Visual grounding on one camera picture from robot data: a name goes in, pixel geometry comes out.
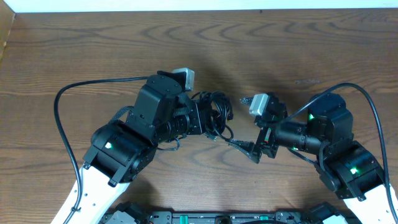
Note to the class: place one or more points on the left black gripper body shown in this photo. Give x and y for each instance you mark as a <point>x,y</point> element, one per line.
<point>204,116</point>

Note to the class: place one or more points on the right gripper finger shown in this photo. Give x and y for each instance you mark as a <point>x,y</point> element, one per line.
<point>246,101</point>
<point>248,148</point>

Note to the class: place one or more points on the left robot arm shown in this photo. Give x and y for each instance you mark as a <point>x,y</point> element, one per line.
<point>119,150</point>

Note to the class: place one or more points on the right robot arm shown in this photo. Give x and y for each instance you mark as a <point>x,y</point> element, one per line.
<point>344,166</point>

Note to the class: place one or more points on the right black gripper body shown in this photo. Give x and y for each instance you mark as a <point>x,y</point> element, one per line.
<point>267,132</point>

